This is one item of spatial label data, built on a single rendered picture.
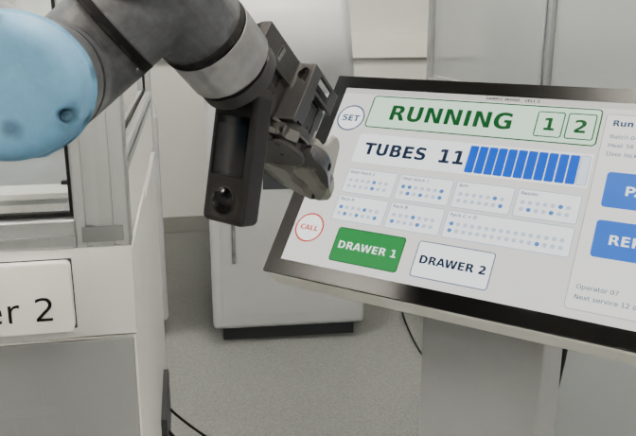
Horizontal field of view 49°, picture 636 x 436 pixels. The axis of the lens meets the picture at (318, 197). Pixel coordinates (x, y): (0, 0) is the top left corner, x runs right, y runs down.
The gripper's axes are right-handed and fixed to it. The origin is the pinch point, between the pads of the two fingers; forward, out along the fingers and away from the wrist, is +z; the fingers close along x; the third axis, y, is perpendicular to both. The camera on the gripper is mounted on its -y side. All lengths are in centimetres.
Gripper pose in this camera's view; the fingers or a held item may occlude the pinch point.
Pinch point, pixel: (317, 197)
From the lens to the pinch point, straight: 74.1
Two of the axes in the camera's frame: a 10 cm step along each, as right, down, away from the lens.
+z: 4.0, 4.6, 7.9
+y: 3.3, -8.8, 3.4
